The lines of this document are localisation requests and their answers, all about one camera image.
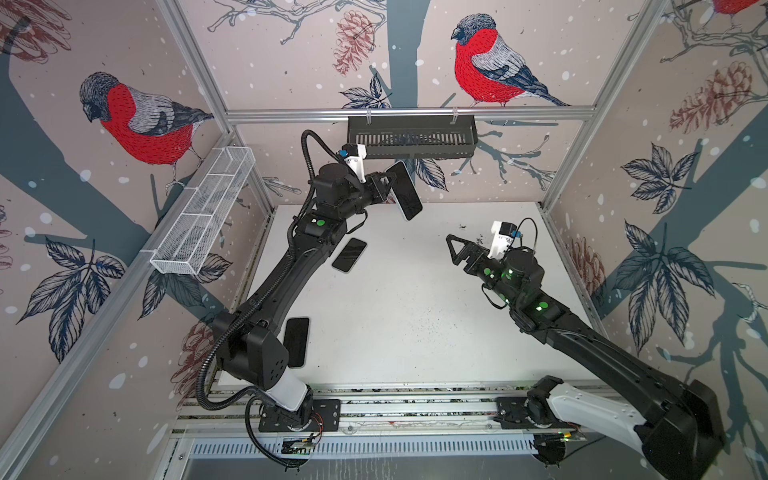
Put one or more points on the aluminium mounting rail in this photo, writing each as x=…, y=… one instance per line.
x=468, y=410

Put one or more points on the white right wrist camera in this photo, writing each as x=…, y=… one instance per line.
x=504, y=234

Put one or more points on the black phone lower left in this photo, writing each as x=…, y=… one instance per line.
x=296, y=340

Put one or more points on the black wire basket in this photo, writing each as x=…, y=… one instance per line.
x=415, y=137

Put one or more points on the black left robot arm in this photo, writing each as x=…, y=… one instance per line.
x=246, y=343

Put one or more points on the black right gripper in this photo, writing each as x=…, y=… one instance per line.
x=473, y=251

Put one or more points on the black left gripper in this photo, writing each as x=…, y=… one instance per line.
x=378, y=192

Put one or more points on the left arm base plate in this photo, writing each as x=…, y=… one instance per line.
x=319, y=414

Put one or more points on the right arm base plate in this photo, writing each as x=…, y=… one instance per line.
x=525, y=413

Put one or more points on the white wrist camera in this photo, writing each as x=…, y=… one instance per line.
x=504, y=234
x=353, y=155

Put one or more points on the white mesh tray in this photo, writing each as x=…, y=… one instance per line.
x=191, y=237

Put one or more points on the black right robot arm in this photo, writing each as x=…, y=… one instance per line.
x=676, y=426

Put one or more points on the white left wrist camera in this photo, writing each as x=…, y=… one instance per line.
x=353, y=155

